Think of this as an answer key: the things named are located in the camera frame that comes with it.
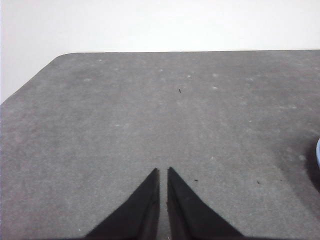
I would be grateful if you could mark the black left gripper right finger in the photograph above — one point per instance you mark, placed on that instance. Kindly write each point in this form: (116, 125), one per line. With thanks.
(190, 215)

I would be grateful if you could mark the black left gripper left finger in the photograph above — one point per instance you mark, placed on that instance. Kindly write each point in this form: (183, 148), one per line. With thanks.
(140, 215)

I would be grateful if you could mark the blue round plate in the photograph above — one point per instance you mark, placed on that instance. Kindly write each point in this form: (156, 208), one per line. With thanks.
(318, 155)

